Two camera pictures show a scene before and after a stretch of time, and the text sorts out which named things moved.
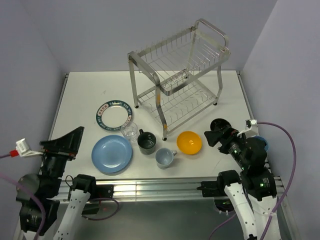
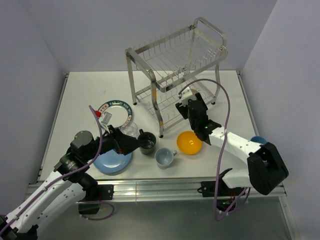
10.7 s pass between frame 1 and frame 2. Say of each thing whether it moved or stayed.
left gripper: moved
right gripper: moved
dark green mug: stayed
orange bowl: stayed
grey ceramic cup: stayed
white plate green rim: stayed
